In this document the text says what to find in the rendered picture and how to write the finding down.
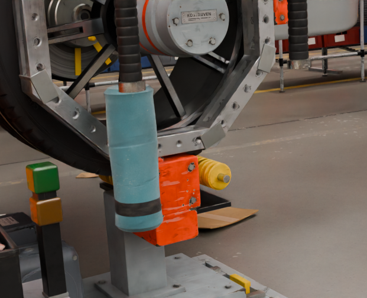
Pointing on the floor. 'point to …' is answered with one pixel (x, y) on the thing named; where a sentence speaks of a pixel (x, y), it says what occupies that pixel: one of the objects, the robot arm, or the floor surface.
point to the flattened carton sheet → (223, 217)
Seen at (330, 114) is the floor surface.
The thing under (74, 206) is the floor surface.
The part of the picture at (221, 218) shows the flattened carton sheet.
